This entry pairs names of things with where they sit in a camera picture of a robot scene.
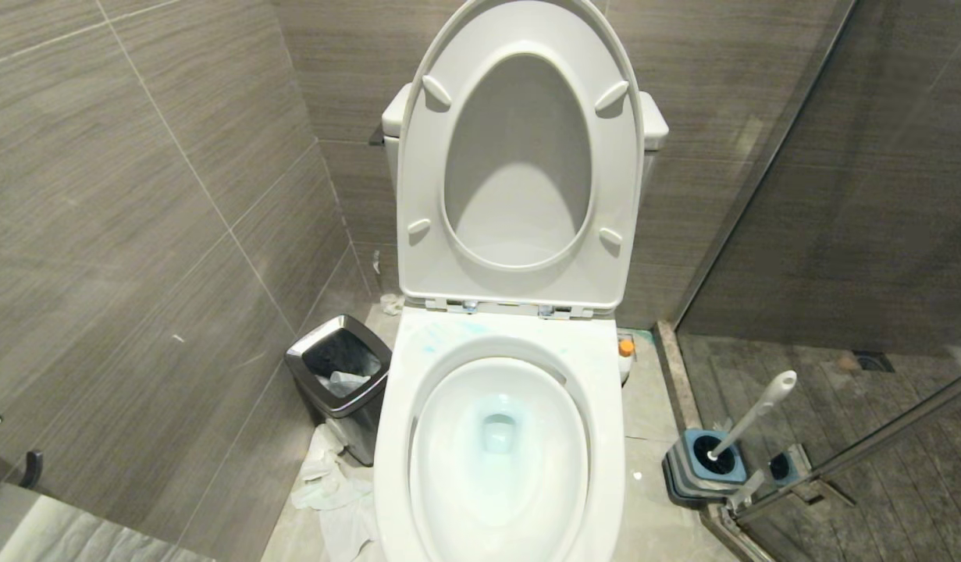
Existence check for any white toilet seat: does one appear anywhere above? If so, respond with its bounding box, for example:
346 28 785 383
398 41 643 311

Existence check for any white toilet bowl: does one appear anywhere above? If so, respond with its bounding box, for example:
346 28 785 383
373 302 628 562

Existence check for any white toilet lid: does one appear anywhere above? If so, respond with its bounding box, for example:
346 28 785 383
397 0 646 266

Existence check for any grey blue brush holder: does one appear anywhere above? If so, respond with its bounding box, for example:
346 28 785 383
662 428 748 508

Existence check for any white toilet brush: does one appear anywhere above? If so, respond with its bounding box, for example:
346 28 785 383
706 370 798 463

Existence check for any silver black trash bin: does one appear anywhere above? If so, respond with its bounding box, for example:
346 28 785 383
284 315 393 467

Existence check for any crumpled white paper towel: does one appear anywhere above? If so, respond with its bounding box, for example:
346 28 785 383
290 421 381 562

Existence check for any glass shower door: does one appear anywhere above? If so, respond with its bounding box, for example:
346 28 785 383
671 0 961 562

